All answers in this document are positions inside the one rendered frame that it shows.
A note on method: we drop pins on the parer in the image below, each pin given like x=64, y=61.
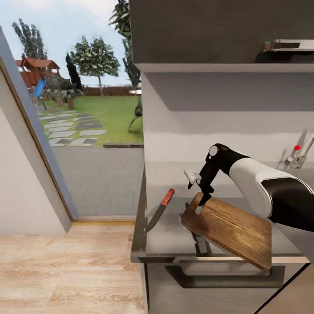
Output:
x=161, y=208

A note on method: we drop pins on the cutting board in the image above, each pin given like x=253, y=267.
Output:
x=244, y=234

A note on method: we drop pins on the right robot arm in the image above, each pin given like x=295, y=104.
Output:
x=271, y=193

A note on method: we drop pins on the drop in sink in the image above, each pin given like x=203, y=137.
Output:
x=305, y=175

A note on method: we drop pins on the fixed window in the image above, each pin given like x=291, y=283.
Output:
x=69, y=67

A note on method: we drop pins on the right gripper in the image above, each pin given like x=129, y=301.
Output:
x=205, y=182

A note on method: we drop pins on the dishwasher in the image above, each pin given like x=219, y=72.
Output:
x=214, y=288

